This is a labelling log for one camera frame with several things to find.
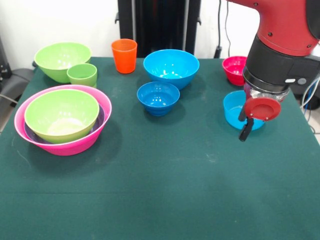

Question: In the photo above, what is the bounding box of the green cup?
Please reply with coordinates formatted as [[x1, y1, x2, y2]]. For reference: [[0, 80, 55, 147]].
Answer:
[[66, 63, 98, 88]]

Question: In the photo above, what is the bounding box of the large blue bowl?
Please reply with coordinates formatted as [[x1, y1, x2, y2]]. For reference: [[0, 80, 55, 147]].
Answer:
[[143, 49, 200, 91]]

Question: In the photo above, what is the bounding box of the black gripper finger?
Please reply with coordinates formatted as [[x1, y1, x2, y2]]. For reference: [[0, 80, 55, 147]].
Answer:
[[238, 117, 254, 143], [237, 104, 247, 122]]

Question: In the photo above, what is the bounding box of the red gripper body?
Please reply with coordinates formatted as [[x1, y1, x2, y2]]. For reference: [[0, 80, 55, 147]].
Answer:
[[244, 96, 282, 123]]

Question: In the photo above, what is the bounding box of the purple bowl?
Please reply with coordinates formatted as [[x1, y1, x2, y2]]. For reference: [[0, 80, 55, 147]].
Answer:
[[23, 103, 106, 145]]

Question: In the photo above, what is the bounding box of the small dark blue bowl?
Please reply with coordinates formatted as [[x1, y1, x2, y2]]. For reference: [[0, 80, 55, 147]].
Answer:
[[136, 81, 181, 117]]

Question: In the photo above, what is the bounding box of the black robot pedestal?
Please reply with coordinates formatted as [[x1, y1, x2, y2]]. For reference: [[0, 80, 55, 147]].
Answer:
[[114, 0, 202, 59]]

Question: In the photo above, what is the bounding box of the black wall cable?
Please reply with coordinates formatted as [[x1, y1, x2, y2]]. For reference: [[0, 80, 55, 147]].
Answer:
[[214, 0, 232, 60]]

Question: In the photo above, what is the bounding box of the large pink bowl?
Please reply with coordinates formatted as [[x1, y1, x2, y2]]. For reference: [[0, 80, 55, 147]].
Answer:
[[14, 84, 113, 157]]

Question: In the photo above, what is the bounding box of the orange cup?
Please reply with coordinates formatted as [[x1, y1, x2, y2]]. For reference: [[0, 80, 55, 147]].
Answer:
[[111, 38, 138, 75]]

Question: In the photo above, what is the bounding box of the small pink bowl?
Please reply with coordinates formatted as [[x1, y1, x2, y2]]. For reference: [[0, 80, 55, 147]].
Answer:
[[221, 55, 248, 87]]

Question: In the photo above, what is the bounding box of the bundle of floor cables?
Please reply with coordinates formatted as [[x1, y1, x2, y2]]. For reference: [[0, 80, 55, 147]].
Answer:
[[298, 77, 320, 136]]

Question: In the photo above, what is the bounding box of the light blue straight-sided bowl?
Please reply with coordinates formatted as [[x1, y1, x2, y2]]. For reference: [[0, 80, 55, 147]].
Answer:
[[222, 90, 266, 131]]

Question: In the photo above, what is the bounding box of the dark green table cloth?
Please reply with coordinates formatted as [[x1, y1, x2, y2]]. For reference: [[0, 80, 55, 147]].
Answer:
[[0, 56, 320, 240]]

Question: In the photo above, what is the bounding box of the green bowl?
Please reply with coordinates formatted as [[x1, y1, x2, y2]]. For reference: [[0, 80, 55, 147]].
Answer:
[[24, 89, 100, 145], [33, 42, 92, 84]]

